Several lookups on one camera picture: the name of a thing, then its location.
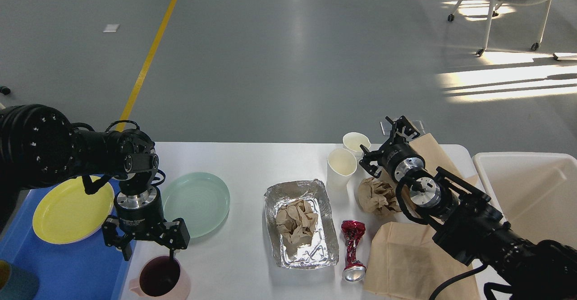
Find yellow plate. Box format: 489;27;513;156
32;177;114;245

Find brown paper bag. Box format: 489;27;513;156
391;134;479;217
363;222;472;300

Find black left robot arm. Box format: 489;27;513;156
0;104;190;260

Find front white paper cup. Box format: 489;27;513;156
326;148;357;190

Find light green plate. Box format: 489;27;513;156
162;172;230;239

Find pink mug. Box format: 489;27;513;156
128;256;191;300

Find crushed red can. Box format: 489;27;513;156
341;220;366;283

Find white plastic bin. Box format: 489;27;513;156
473;152;577;247

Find rear white paper cup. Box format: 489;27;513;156
342;132;371;160

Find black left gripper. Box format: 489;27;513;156
101;186;190;261

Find white paper cup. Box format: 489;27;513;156
326;148;357;190
342;132;371;160

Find aluminium foil tray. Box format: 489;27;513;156
264;180;339;269

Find front brown paper bag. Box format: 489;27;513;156
363;222;472;300

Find rear brown paper bag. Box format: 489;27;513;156
391;134;479;217

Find teal cup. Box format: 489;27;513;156
0;260;39;300

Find crumpled brown paper in tray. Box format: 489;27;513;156
275;199;319;246

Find crumpled brown paper ball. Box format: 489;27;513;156
356;177;402;218

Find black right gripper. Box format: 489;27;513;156
359;115;426;182

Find blue plastic tray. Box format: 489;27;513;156
0;188;130;300

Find metal floor socket plate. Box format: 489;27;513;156
380;120;427;137

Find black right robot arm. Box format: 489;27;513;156
359;116;577;300

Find white chair leg with caster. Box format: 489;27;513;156
0;86;12;110

